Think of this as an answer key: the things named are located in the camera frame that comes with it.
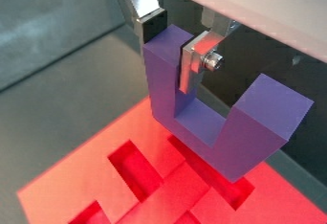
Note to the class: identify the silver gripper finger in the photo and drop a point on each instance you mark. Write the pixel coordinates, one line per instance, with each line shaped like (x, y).
(146, 16)

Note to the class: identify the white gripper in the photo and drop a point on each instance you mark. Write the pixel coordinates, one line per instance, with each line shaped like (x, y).
(296, 22)

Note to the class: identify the purple U-shaped block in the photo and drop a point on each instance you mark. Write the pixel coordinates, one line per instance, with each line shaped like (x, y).
(231, 142)

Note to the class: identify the red slotted board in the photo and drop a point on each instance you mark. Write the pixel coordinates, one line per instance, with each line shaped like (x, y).
(134, 176)

